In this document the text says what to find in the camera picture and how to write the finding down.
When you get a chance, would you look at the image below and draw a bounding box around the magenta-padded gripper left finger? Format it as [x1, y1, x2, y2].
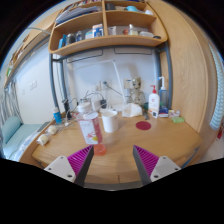
[43, 144, 95, 188]

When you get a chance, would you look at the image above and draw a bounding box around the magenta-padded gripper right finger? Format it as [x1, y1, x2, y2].
[132, 144, 182, 187]

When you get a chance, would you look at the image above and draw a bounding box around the clear drink bottle red label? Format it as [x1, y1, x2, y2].
[75, 101, 108, 157]

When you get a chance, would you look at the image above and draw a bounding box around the flat round red coaster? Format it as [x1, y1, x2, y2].
[135, 120, 152, 131]

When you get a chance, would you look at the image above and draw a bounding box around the small green pouch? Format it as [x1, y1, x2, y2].
[171, 115, 186, 124]

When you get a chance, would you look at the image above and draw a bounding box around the teal bed mattress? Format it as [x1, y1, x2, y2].
[1, 123, 44, 158]

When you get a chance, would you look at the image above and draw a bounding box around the small blue bottle white cap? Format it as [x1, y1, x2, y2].
[52, 106, 63, 124]

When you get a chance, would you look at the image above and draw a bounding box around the pink white small packet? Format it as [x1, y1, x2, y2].
[168, 109, 181, 118]

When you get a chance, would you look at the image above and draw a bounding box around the dark blue small box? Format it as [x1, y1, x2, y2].
[158, 106, 170, 118]

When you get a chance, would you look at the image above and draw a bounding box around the black upright device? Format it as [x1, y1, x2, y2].
[63, 99, 72, 119]

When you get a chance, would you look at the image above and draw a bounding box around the teal pillow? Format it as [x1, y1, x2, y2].
[0, 115, 23, 144]

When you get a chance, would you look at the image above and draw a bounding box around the white paper bag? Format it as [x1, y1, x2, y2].
[121, 102, 144, 118]

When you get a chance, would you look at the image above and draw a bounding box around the white pump bottle red pump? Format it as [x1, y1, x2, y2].
[148, 84, 161, 118]

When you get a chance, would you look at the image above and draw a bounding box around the white paper cup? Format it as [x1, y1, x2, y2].
[100, 109, 120, 134]

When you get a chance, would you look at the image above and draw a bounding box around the black charger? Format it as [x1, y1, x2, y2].
[99, 98, 108, 110]

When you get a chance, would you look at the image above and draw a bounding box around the grey striped curtain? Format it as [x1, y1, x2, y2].
[0, 81, 19, 128]

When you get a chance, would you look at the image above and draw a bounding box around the wooden shelf unit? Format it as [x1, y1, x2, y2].
[48, 0, 169, 56]

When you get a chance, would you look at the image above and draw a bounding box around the grey metal frame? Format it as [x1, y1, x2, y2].
[49, 41, 174, 116]

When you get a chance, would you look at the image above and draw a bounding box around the white wall outlet panel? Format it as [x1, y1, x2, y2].
[93, 81, 113, 93]

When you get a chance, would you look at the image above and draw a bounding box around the white wall box blue label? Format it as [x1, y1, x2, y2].
[123, 78, 134, 89]

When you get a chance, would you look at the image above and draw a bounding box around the long wooden wall shelf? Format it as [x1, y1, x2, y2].
[3, 9, 63, 89]

